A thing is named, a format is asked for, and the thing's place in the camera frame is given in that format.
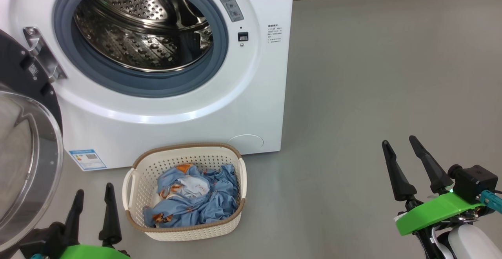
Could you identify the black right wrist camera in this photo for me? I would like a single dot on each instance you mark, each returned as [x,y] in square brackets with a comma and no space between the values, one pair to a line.
[474,182]

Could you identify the round drain filter cover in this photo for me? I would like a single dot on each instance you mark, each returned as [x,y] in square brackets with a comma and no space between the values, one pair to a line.
[245,144]

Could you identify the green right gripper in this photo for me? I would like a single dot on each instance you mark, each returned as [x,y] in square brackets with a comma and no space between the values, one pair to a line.
[435,214]

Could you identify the metal door hinge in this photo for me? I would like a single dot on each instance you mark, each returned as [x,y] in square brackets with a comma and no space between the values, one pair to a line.
[43,53]

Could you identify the black-rimmed glass washer door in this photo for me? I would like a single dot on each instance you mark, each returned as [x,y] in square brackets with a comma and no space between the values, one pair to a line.
[27,165]

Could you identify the grey warning sticker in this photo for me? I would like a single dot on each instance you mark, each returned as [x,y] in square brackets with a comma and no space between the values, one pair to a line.
[228,3]

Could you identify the steel perforated washer drum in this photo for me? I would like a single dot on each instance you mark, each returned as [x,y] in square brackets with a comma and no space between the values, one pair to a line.
[137,31]

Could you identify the blue energy label sticker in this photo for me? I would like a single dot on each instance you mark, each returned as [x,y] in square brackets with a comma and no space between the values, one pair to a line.
[87,159]

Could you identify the white front-load washing machine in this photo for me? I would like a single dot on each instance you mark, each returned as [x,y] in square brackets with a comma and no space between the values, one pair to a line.
[251,94]

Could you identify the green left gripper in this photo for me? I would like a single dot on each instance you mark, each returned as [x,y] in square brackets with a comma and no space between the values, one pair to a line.
[94,253]

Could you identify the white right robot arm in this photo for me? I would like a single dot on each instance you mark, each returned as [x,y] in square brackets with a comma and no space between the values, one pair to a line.
[470,245]

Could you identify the cream perforated laundry basket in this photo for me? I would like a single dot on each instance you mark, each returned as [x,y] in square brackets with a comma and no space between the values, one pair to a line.
[141,180]

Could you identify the blue patterned clothes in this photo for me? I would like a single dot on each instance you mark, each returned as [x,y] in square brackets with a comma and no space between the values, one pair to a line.
[208,204]

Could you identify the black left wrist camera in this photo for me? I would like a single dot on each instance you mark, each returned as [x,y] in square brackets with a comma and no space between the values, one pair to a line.
[43,239]

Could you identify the black door latch socket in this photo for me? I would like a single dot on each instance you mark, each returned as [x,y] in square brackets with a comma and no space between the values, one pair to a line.
[243,36]

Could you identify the grey rubber door gasket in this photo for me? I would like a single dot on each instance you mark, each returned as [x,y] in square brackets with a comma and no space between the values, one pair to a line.
[117,84]

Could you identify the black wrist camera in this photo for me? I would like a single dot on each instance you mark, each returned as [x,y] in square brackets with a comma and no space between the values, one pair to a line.
[474,182]
[43,239]

